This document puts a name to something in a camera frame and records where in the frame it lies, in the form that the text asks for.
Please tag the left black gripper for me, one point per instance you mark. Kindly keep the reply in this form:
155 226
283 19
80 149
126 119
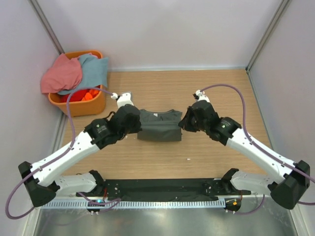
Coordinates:
137 128

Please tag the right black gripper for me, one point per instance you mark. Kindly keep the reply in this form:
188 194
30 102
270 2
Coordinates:
185 124

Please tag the dark grey t shirt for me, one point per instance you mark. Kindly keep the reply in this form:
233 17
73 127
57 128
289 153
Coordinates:
160 126

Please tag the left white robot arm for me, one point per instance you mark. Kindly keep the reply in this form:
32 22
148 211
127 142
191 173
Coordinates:
44 178

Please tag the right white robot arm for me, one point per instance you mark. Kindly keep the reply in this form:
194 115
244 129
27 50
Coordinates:
285 180

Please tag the orange plastic tub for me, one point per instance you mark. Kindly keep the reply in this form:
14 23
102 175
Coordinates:
80 108

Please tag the red orange t shirt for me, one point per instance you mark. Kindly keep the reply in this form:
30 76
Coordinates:
82 95

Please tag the light blue t shirt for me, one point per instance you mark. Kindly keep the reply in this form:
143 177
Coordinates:
94 73

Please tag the pink t shirt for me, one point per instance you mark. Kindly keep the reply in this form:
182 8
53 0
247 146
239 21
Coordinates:
64 74

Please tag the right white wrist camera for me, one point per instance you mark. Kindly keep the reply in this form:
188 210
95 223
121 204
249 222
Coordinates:
201 96

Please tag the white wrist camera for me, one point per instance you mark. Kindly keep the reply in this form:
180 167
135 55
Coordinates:
123 99
201 96

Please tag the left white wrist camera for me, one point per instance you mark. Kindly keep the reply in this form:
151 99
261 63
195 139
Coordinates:
123 99

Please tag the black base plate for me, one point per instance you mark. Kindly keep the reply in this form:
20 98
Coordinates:
167 190

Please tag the slotted cable duct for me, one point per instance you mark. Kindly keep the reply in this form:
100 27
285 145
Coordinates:
81 204

